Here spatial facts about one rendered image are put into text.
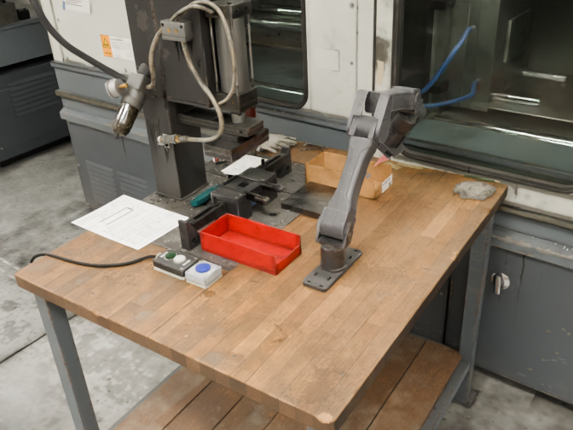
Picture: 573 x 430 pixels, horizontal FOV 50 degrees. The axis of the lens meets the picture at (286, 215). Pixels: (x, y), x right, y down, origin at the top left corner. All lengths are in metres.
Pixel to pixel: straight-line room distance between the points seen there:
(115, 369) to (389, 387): 1.17
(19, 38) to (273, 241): 3.43
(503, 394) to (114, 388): 1.54
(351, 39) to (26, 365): 1.91
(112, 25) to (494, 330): 2.16
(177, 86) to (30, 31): 3.13
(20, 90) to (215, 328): 3.63
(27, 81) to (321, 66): 2.94
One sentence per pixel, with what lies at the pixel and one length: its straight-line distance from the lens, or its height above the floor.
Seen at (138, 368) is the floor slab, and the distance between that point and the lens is 2.74.
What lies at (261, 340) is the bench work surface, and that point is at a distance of 1.38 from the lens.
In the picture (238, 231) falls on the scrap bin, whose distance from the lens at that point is 1.75.
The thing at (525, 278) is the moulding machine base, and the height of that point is 0.55.
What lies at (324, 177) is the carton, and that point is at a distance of 1.97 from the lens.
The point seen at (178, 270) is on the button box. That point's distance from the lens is 1.59.
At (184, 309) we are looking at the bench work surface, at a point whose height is 0.90.
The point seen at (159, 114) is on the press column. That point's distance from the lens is 1.90.
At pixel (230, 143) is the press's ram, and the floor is 1.14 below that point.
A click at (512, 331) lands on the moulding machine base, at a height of 0.31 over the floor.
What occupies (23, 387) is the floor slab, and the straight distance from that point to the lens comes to 2.83.
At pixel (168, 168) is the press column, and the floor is 1.00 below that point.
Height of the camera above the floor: 1.80
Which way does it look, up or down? 29 degrees down
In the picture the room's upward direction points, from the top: 3 degrees counter-clockwise
